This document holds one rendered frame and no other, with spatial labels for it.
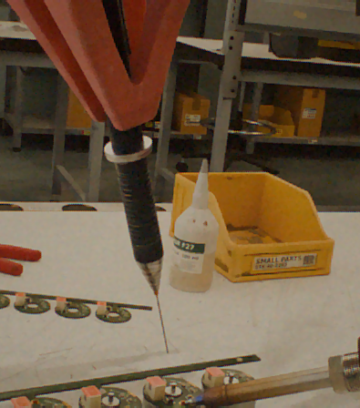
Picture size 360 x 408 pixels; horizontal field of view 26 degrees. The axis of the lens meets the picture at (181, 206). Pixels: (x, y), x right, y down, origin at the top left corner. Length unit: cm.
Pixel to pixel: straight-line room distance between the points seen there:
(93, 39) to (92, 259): 43
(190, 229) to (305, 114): 439
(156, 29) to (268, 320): 35
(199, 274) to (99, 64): 37
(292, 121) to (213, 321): 440
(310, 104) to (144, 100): 471
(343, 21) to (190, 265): 244
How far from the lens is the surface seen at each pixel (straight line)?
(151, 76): 25
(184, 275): 59
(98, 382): 33
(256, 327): 55
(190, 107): 457
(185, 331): 53
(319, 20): 293
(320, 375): 30
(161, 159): 348
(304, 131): 498
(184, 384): 33
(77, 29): 22
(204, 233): 58
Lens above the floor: 97
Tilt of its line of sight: 16 degrees down
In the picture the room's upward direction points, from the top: 7 degrees clockwise
